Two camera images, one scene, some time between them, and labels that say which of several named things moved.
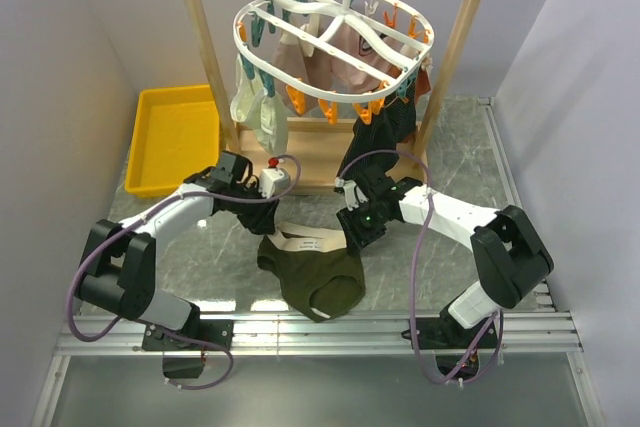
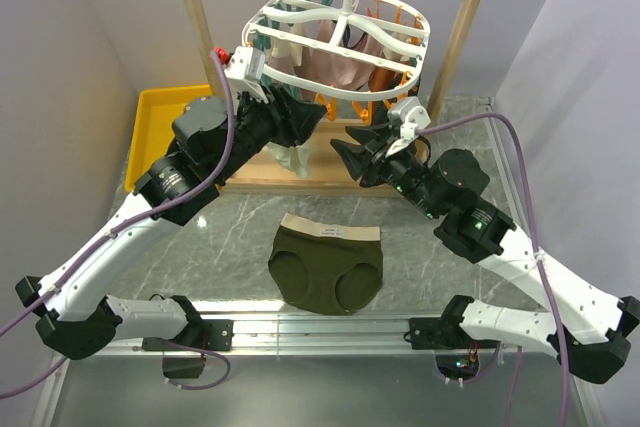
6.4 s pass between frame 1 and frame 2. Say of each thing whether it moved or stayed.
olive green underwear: moved
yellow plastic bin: stayed
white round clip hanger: stayed
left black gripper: moved
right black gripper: moved
